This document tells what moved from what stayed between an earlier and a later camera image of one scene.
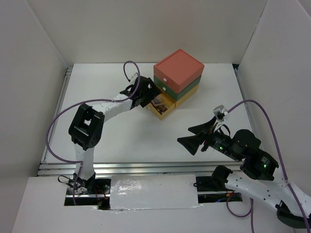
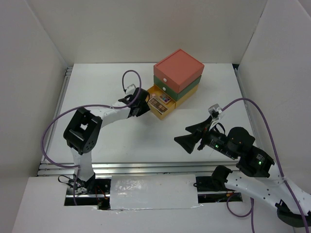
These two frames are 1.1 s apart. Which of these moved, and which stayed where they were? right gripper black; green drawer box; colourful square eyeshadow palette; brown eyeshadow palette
Moved: colourful square eyeshadow palette
Stayed: green drawer box; right gripper black; brown eyeshadow palette
